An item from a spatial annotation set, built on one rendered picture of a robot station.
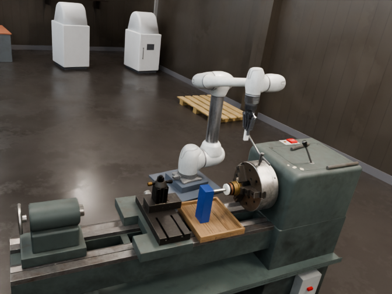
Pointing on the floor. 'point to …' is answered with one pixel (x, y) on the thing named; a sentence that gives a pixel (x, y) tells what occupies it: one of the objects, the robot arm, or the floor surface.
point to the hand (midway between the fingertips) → (246, 135)
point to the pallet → (209, 107)
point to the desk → (5, 45)
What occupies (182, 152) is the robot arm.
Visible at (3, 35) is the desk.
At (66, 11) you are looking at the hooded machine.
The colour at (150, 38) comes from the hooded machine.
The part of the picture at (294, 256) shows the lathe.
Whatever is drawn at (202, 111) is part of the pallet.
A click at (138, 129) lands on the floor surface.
